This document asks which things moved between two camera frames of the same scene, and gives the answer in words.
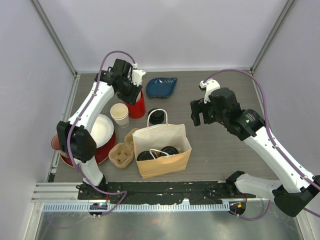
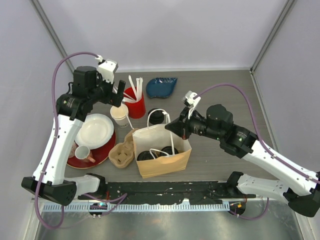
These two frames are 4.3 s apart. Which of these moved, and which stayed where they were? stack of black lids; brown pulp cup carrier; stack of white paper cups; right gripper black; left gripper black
Moved: right gripper black; left gripper black
Stayed: stack of white paper cups; stack of black lids; brown pulp cup carrier
